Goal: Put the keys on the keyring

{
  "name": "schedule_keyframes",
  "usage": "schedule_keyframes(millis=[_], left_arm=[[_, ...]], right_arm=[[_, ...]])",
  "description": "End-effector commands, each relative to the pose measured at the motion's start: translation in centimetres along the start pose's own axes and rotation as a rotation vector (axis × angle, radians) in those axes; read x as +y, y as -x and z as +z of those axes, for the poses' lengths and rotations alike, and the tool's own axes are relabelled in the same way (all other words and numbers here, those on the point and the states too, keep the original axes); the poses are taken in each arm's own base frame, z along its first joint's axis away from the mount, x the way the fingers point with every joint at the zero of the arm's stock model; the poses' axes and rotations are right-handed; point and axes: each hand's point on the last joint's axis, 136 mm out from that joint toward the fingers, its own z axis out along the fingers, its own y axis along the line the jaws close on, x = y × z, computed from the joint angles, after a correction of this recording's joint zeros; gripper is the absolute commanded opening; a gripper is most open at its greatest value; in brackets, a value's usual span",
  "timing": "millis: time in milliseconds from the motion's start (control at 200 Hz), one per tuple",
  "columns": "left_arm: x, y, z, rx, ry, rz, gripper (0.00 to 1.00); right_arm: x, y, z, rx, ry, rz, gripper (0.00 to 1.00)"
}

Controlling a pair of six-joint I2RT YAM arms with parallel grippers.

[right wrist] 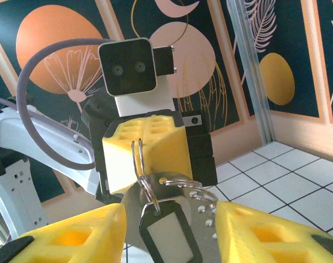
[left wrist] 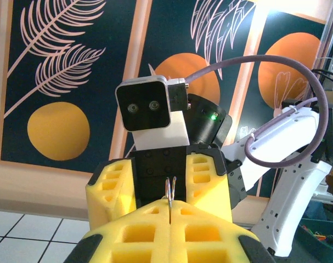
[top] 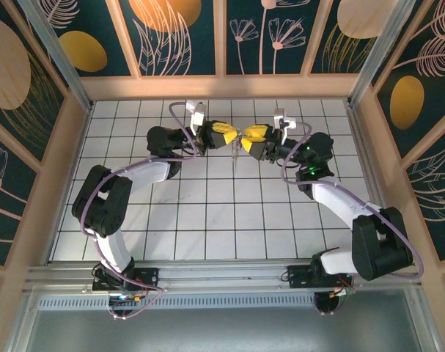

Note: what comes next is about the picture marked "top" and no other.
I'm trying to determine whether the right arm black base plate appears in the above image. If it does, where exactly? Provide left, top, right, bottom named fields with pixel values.
left=286, top=264, right=355, bottom=290

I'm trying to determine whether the left aluminium corner post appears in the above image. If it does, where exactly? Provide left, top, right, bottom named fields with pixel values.
left=17, top=0, right=95, bottom=113

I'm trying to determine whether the clear plastic zip bag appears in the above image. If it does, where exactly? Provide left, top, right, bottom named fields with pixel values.
left=229, top=126, right=243, bottom=172

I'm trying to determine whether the aluminium front rail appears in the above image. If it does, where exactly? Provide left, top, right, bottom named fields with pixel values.
left=23, top=259, right=424, bottom=295

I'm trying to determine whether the small circuit board with wires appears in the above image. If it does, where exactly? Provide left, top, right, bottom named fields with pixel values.
left=109, top=291, right=152, bottom=305
left=328, top=285, right=356, bottom=300

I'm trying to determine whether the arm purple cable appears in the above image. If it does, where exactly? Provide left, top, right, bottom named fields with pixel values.
left=280, top=122, right=425, bottom=317
left=79, top=101, right=200, bottom=320

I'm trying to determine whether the right aluminium side rail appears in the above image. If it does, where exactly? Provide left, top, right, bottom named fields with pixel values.
left=345, top=102, right=405, bottom=262

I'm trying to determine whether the grey metal sheet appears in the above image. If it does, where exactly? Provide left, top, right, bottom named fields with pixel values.
left=9, top=308, right=439, bottom=352

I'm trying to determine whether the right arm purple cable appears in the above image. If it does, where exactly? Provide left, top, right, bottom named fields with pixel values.
left=280, top=122, right=425, bottom=317

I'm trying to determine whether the perforated metal strip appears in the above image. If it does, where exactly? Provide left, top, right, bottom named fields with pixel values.
left=37, top=295, right=406, bottom=311

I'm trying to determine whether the aluminium corner post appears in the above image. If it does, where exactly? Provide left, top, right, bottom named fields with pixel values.
left=347, top=0, right=418, bottom=109
left=17, top=0, right=95, bottom=113

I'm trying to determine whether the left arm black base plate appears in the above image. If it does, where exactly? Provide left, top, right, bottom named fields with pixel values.
left=92, top=266, right=161, bottom=294

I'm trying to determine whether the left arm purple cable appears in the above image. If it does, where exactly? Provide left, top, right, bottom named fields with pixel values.
left=79, top=101, right=200, bottom=320

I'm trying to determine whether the right aluminium corner post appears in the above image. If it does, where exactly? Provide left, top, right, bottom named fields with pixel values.
left=347, top=0, right=418, bottom=109

